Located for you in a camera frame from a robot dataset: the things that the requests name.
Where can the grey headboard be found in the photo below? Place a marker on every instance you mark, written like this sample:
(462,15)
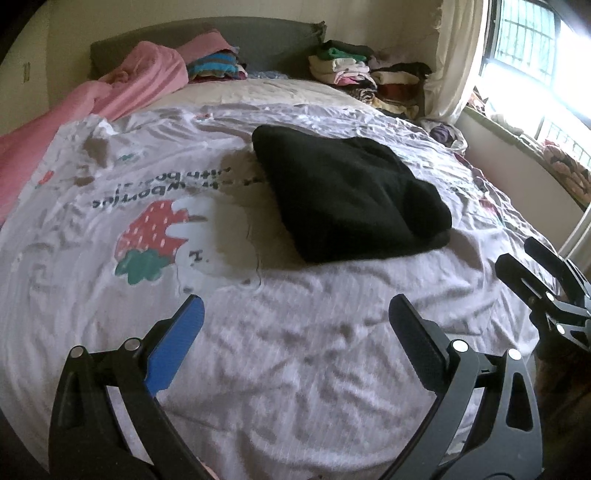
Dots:
(272,41)

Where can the wall switch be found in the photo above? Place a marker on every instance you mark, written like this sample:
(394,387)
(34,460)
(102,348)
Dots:
(27,74)

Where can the clothes on windowsill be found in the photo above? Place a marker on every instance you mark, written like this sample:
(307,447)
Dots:
(563,161)

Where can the blue patterned cloth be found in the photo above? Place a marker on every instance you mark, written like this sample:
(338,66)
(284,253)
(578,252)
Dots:
(265,74)

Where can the purple cloth bundle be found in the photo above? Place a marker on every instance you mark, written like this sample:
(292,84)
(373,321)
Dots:
(443,134)

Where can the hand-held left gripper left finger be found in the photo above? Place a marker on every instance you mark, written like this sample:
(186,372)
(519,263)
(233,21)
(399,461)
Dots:
(178,344)

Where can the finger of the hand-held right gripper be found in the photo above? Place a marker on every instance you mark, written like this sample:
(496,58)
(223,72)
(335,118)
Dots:
(519,277)
(551,258)

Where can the pile of folded clothes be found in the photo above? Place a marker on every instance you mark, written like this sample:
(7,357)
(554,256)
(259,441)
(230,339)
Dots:
(369,76)

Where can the barred window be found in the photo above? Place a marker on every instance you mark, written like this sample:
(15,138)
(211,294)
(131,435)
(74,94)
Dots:
(535,46)

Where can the pink blanket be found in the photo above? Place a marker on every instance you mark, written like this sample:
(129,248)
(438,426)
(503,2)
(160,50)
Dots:
(60,110)

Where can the cream curtain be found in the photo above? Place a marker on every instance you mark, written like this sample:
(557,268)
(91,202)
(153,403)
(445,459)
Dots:
(455,64)

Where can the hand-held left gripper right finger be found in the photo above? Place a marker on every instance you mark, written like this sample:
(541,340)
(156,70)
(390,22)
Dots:
(420,344)

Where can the beige bed sheet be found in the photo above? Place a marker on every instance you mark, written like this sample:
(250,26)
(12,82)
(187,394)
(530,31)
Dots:
(258,92)

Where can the stack of striped folded clothes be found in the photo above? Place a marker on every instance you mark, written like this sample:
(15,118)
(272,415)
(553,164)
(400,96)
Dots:
(214,67)

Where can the black sweater with orange cuffs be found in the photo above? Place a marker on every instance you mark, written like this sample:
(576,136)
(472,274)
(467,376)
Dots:
(346,194)

